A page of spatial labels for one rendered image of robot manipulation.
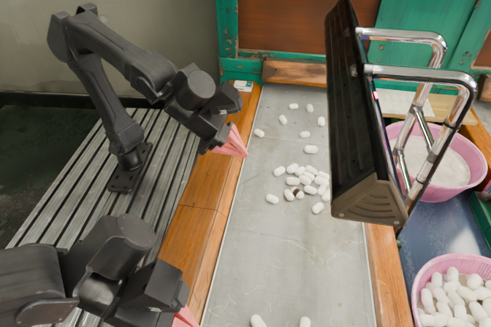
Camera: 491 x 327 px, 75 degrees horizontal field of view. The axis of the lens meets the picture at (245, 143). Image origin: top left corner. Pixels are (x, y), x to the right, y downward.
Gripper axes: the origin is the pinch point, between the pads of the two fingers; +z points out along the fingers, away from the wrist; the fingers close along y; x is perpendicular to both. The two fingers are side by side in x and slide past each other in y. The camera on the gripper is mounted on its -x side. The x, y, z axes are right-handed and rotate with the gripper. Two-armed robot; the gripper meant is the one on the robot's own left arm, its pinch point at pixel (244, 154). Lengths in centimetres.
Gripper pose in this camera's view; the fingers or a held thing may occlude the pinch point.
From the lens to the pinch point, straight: 71.3
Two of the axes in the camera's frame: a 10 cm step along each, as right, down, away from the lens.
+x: -6.4, 5.1, 5.8
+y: 1.8, -6.4, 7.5
